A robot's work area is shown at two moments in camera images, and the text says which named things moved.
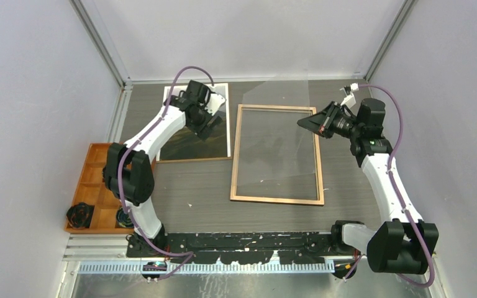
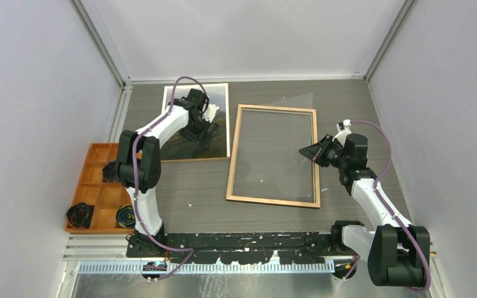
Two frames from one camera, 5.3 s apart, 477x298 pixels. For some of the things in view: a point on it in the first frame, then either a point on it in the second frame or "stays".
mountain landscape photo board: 184,146 stays
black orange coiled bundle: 79,215 stays
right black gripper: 322,121 to 317,152
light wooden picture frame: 233,190 stays
